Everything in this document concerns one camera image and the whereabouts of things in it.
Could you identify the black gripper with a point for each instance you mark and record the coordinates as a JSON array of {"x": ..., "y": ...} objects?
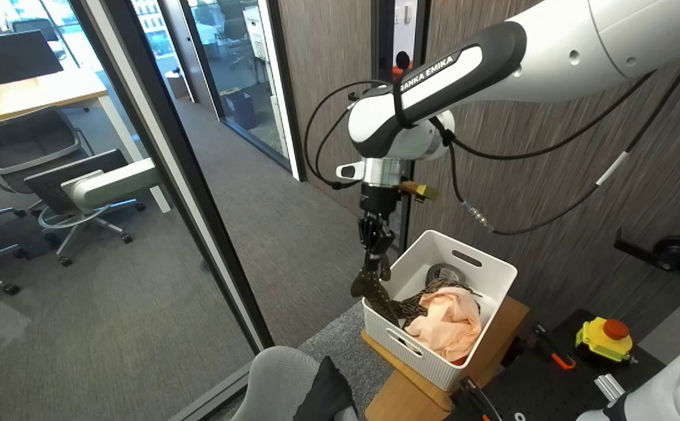
[{"x": 380, "y": 204}]

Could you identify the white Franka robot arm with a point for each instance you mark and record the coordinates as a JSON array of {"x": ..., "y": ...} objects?
[{"x": 556, "y": 48}]

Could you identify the office chair with grey backrest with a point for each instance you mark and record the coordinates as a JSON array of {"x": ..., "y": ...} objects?
[{"x": 83, "y": 182}]

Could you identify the dark mesh office chair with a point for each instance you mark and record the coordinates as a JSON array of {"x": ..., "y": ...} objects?
[{"x": 27, "y": 148}]

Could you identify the white plastic storage bin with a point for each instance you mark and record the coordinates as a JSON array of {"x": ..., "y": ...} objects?
[{"x": 401, "y": 341}]

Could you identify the pale pink cloth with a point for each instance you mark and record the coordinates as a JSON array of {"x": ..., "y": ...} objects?
[{"x": 447, "y": 327}]

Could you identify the black tool with orange trim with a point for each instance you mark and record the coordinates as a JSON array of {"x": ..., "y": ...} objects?
[{"x": 471, "y": 401}]

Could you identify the black work table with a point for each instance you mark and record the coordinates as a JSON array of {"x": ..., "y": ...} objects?
[{"x": 541, "y": 389}]

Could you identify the silver door lock plate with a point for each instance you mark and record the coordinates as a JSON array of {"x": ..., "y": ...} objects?
[{"x": 406, "y": 30}]

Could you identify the yellow emergency stop button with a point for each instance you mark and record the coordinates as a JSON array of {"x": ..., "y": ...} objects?
[{"x": 599, "y": 339}]

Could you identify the small white block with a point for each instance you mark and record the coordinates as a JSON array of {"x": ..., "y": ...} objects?
[{"x": 611, "y": 387}]

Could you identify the wooden office desk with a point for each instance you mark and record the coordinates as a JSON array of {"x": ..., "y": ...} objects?
[{"x": 27, "y": 96}]

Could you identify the black computer monitor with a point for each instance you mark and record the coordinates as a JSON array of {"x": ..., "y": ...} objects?
[{"x": 7, "y": 59}]

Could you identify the white glass door frame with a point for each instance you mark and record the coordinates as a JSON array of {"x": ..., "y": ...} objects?
[{"x": 282, "y": 93}]

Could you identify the black glass partition frame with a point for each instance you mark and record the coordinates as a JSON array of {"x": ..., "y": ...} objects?
[{"x": 176, "y": 154}]

